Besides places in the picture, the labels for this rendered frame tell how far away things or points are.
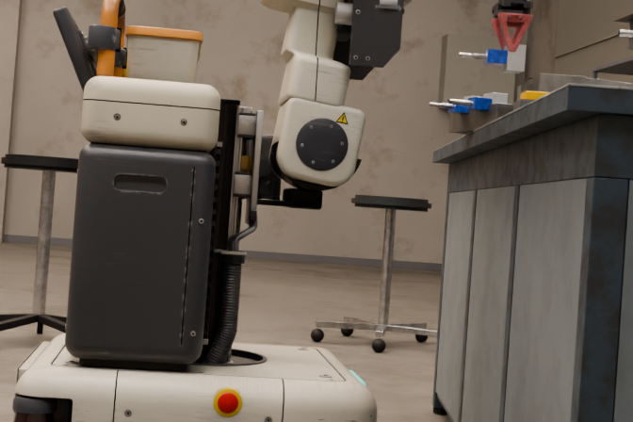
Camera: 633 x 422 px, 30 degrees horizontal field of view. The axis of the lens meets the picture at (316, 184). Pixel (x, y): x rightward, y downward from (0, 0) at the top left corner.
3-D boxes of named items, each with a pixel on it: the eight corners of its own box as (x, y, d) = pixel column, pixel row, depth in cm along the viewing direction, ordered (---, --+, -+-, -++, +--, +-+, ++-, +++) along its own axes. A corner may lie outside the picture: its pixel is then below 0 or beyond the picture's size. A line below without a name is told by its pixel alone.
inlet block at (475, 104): (451, 112, 259) (453, 88, 259) (443, 113, 264) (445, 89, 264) (506, 118, 263) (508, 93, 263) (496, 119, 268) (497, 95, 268)
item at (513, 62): (460, 66, 238) (462, 40, 238) (456, 69, 243) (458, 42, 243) (524, 71, 238) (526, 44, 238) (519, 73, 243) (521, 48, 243)
